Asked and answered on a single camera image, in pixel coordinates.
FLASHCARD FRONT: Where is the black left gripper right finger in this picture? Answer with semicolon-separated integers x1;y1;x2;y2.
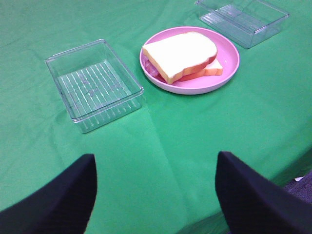
215;151;312;234

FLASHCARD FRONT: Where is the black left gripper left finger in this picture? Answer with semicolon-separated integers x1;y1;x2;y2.
0;154;98;234

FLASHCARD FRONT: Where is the toast bread slice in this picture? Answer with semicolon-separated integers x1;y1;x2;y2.
178;59;223;81
142;32;218;84

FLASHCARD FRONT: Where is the bacon strip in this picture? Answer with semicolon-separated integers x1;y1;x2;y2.
143;56;162;79

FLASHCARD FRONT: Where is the clear left plastic container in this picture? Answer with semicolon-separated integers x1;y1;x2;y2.
45;39;144;134

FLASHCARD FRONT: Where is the clear plastic container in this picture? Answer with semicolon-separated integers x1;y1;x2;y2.
45;39;144;134
195;0;290;49

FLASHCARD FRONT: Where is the pink round plate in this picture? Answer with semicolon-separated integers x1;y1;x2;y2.
139;26;240;95

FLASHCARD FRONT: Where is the clear right plastic container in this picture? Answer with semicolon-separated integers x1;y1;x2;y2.
195;0;290;49

